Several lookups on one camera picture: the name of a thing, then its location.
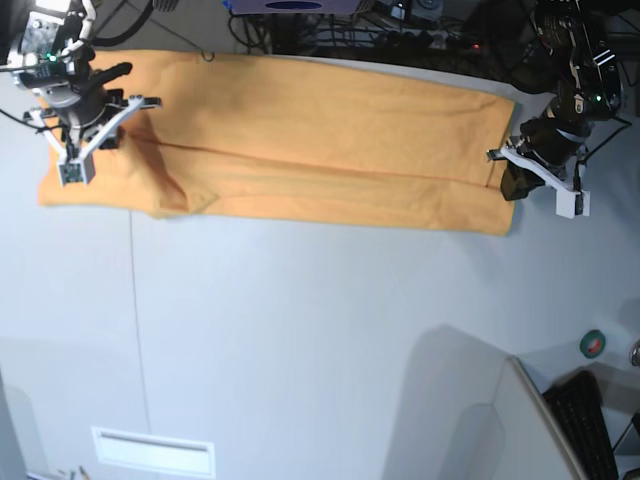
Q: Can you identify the black keyboard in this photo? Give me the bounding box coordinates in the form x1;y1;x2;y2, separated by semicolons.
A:
543;370;619;480

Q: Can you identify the metal knob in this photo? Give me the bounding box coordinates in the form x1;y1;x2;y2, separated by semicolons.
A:
629;341;640;367

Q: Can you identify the white partition panel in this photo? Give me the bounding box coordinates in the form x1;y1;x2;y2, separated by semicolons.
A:
493;357;586;479

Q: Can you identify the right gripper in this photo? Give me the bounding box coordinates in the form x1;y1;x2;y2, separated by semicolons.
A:
32;62;133;150

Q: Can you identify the orange t-shirt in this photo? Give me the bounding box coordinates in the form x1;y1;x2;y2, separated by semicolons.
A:
38;50;514;235

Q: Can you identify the white cable slot cover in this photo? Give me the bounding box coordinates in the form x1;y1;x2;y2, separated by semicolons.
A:
91;426;216;479

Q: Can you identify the green tape roll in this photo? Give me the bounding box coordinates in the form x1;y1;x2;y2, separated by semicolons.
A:
579;329;607;359

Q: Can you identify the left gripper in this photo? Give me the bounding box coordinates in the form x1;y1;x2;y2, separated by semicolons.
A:
500;115;592;201

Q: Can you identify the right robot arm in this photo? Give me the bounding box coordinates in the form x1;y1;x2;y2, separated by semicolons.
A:
1;1;154;156

